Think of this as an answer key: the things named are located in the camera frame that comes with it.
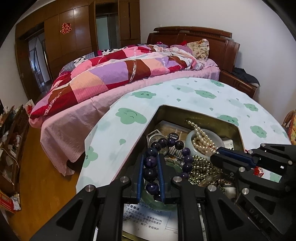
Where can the wooden bed headboard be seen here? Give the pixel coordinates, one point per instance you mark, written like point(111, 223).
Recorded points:
point(215, 44)

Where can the red yellow cardboard box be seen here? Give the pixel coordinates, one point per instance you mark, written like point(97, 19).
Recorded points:
point(10, 204)

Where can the brown wooden wardrobe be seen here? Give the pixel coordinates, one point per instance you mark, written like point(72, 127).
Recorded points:
point(70, 30)

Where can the patchwork pink quilt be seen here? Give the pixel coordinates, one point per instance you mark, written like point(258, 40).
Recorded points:
point(103, 73)

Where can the paper leaflet in tin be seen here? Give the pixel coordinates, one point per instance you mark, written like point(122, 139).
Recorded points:
point(143, 222)

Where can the silver wrist watch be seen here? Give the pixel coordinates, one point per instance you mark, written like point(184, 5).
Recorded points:
point(155, 136)

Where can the floral pillow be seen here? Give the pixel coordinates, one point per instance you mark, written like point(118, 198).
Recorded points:
point(200, 49)

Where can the pale jade bangle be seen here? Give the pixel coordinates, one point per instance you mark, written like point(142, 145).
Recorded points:
point(203, 143)

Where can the pink bed sheet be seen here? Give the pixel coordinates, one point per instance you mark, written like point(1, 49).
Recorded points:
point(63, 135)

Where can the green jade bangle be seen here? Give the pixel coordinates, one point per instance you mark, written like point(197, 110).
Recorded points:
point(156, 204)

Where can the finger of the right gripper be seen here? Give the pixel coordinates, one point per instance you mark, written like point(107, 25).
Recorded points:
point(238, 155)
point(228, 165)

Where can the wooden tv cabinet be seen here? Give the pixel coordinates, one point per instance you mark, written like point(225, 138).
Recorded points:
point(14, 129)

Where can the black clothes on nightstand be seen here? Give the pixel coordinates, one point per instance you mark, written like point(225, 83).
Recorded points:
point(245, 77)

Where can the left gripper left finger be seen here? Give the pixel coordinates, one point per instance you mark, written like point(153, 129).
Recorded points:
point(95, 213)

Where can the green cloud tablecloth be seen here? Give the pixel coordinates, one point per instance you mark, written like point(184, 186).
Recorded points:
point(185, 108)

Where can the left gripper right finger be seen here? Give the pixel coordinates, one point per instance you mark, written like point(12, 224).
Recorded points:
point(204, 213)

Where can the wooden nightstand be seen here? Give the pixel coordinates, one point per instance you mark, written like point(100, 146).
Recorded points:
point(228, 78)

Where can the pink tin box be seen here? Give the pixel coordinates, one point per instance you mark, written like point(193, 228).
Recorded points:
point(155, 173)

